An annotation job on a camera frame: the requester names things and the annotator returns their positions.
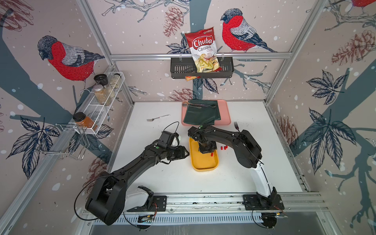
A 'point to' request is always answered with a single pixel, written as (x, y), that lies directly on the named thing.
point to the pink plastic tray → (223, 109)
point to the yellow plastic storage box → (202, 162)
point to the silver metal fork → (152, 119)
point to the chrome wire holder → (67, 141)
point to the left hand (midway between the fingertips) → (188, 152)
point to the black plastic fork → (236, 126)
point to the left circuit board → (146, 219)
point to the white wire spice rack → (98, 106)
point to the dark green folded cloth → (205, 116)
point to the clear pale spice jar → (115, 80)
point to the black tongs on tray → (198, 105)
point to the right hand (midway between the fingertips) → (208, 151)
